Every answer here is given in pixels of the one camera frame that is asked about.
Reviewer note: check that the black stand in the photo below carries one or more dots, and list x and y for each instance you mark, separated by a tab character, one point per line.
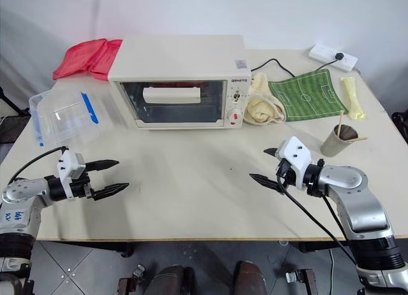
9	100

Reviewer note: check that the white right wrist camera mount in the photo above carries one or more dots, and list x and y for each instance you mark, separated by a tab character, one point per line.
298	155

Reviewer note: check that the green soccer field cloth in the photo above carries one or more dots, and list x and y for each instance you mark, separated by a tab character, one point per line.
306	96

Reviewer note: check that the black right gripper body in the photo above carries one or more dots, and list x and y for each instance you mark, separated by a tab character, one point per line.
287	175

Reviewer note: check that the wooden stick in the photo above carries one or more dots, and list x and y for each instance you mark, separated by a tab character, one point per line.
358	139
340	123

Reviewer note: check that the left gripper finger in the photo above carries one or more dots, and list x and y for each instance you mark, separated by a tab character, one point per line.
110	190
102	164

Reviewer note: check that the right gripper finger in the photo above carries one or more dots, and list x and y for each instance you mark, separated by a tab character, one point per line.
272	151
266	180

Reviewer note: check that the clear container with blue clips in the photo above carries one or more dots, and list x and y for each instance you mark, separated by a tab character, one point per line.
68	119

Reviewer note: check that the metal caster wheel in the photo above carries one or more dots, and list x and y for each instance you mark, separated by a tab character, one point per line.
139	271
291	276

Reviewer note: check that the pale yellow towel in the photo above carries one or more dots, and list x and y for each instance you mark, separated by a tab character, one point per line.
261	107

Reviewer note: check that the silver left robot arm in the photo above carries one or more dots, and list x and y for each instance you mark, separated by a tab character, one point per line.
19	190

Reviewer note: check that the dark rounded shape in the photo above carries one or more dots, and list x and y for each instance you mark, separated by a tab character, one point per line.
250	279
172	280

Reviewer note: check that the red cloth bag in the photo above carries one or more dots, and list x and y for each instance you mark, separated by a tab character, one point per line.
83	57

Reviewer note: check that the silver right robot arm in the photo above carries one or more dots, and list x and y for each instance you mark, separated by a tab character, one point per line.
360	205

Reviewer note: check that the metal cup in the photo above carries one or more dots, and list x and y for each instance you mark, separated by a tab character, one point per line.
334	145

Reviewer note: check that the cream toaster oven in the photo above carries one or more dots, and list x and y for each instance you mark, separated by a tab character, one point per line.
178	59

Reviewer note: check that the white power strip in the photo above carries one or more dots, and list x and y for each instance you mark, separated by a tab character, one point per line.
322	51

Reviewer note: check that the black power plug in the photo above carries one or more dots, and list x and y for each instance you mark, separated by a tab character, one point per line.
339	56

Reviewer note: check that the dark equipment piece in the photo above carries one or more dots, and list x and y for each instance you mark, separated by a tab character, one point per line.
401	121

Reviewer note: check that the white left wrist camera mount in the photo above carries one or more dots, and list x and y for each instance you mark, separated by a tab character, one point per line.
72	167

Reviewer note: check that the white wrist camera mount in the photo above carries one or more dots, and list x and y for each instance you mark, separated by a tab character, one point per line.
298	155
72	167

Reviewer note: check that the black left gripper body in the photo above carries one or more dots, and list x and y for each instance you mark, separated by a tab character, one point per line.
79	188

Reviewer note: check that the pale yellow plastic sleeve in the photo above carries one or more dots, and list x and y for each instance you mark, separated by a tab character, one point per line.
352	97

